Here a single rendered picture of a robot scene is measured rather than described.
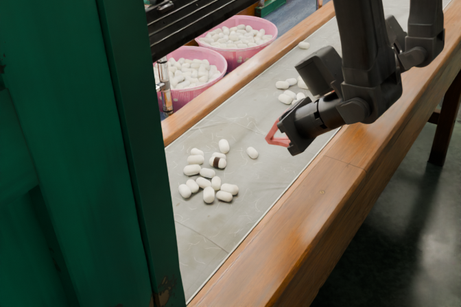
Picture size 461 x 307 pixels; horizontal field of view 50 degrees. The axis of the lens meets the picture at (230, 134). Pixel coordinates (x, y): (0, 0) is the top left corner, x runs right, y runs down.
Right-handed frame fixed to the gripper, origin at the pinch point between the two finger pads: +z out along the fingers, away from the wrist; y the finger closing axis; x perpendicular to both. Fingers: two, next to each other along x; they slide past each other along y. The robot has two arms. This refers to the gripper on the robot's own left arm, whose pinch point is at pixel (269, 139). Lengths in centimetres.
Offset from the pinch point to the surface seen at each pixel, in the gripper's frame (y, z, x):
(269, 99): -29.6, 20.6, -2.2
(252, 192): 3.0, 9.4, 7.7
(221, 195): 8.4, 11.2, 4.2
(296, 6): -107, 49, -19
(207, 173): 4.2, 16.1, 0.2
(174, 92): -17.7, 36.0, -17.3
